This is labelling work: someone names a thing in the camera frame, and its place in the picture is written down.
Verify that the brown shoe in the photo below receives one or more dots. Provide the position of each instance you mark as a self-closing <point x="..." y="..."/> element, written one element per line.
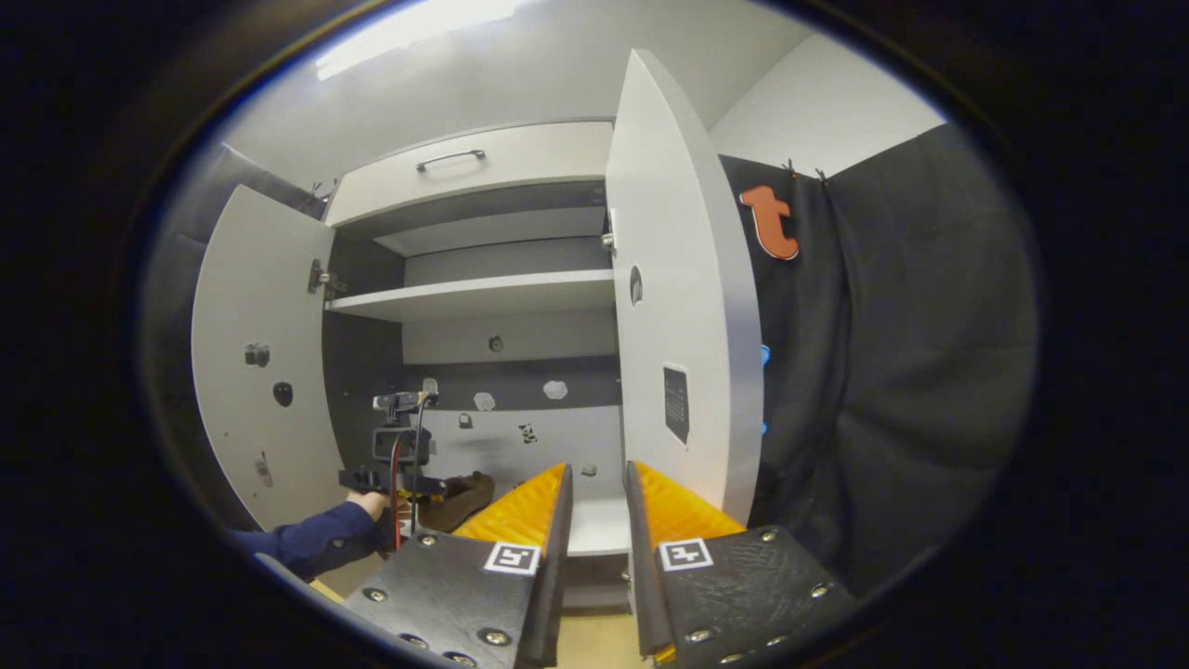
<point x="464" y="497"/>

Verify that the white cabinet drawer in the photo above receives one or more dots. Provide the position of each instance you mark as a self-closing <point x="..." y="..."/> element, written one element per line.
<point x="539" y="153"/>

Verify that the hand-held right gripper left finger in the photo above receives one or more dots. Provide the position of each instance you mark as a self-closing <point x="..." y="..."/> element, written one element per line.
<point x="555" y="576"/>

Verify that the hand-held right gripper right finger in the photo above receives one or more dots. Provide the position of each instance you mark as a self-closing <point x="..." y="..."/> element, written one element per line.
<point x="639" y="576"/>

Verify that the metal door hinge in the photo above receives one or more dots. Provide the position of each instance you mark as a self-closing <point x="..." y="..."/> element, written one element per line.
<point x="319" y="277"/>
<point x="608" y="240"/>

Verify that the white cabinet shelf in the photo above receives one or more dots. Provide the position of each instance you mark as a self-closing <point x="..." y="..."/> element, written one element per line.
<point x="502" y="228"/>
<point x="483" y="293"/>

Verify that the white door with camera sticker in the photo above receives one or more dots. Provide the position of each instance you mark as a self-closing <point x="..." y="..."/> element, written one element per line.
<point x="260" y="279"/>

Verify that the white door with calendar sticker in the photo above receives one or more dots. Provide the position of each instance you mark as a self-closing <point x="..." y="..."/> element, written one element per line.
<point x="669" y="232"/>

